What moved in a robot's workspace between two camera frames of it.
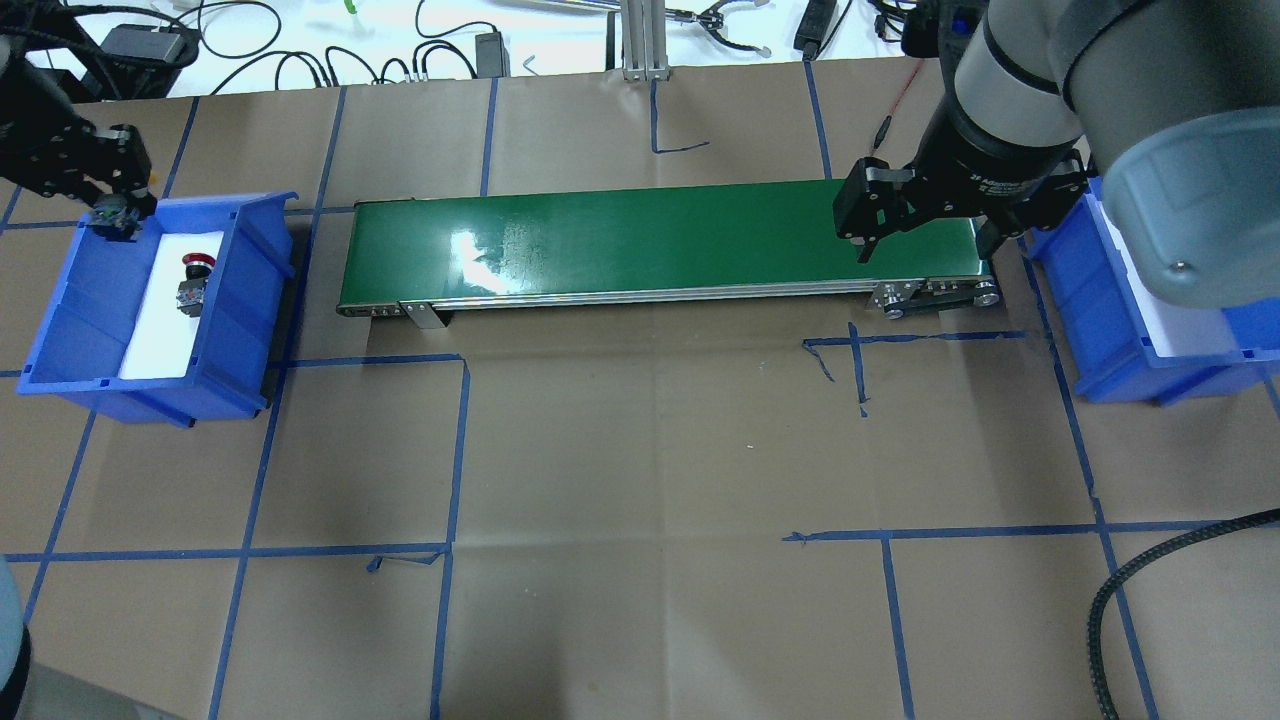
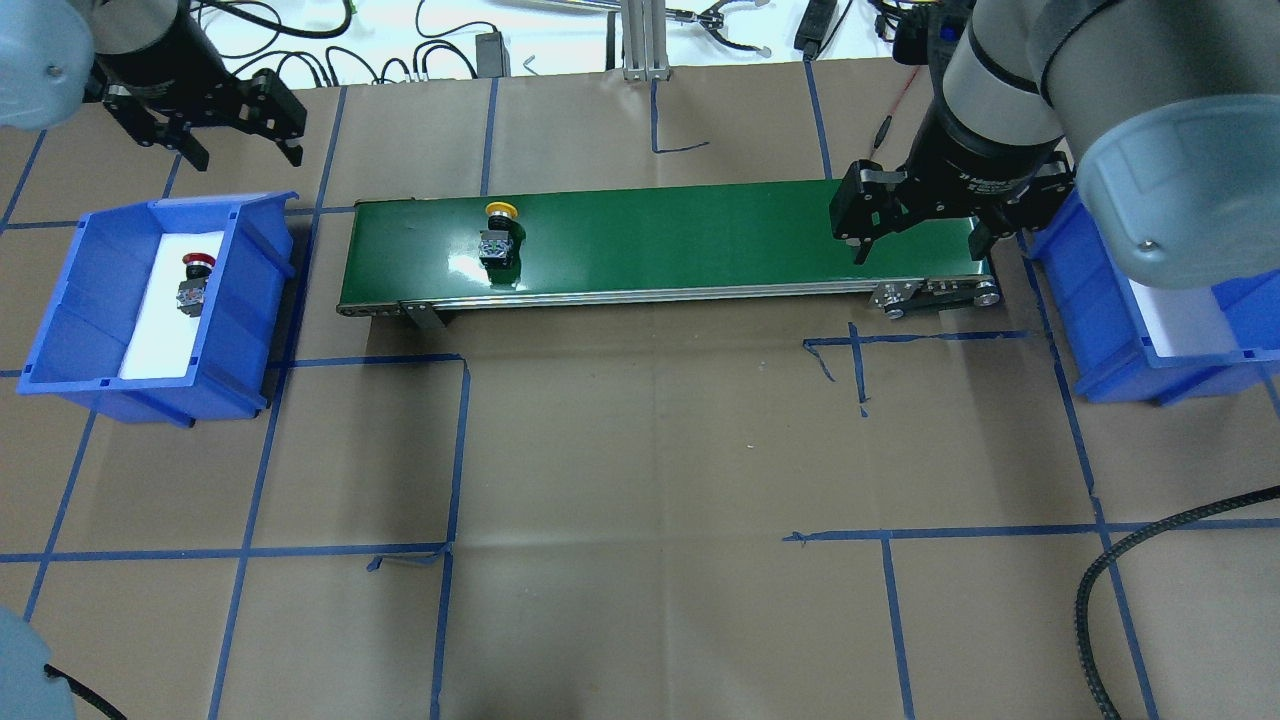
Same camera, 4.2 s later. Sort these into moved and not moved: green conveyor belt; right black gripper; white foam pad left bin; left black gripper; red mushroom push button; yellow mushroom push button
Moved: yellow mushroom push button; left black gripper
Not moved: green conveyor belt; white foam pad left bin; right black gripper; red mushroom push button
